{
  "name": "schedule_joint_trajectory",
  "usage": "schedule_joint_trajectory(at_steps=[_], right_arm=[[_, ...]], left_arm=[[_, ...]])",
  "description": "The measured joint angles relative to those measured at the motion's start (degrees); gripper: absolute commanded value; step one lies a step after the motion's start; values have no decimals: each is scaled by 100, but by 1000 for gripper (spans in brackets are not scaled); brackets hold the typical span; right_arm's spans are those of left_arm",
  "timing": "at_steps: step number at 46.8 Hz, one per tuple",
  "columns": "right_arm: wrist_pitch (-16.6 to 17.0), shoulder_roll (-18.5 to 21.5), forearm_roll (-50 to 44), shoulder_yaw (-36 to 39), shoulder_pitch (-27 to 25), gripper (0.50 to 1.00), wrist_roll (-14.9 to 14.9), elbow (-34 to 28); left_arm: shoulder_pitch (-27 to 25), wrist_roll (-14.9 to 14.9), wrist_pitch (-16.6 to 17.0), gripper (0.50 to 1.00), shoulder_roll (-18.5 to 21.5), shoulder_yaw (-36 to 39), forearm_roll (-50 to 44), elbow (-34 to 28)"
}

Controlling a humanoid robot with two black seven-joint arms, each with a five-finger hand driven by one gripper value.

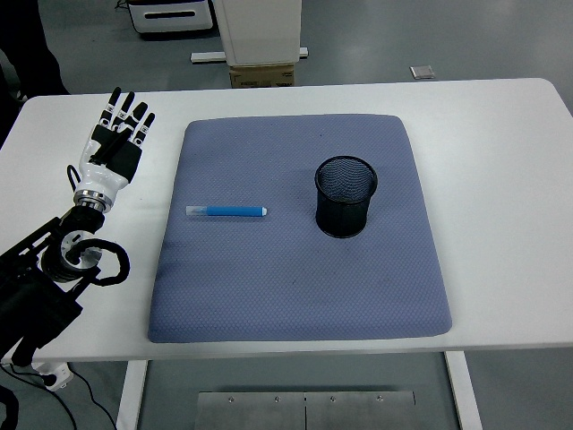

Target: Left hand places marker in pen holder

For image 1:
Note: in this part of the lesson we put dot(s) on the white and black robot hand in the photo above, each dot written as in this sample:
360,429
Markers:
100,179

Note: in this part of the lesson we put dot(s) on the blue marker with clear cap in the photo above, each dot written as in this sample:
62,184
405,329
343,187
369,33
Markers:
233,211

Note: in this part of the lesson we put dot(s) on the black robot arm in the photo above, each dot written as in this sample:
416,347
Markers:
27,304

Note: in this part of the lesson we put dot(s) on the black mesh pen holder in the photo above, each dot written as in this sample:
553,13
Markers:
342,219

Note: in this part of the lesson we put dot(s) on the person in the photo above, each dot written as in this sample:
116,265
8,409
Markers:
27,45

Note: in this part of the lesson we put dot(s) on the white device with black slot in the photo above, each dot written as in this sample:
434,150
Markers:
170,24

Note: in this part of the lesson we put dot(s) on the cardboard box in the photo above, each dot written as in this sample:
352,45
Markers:
262,76

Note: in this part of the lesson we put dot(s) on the white power strip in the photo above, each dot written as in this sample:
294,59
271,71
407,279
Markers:
56,376

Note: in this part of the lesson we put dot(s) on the blue-grey textured mat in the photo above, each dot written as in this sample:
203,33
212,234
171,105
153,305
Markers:
291,286

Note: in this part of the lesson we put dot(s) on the white table leg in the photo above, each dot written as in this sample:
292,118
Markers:
463,394
130,398

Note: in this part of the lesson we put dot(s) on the silver floor socket plate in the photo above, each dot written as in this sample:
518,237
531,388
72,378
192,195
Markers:
422,71

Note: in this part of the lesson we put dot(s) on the white pedestal base bar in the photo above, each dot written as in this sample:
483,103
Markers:
208,57

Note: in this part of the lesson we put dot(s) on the white pedestal column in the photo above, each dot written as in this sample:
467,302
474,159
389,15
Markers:
259,31

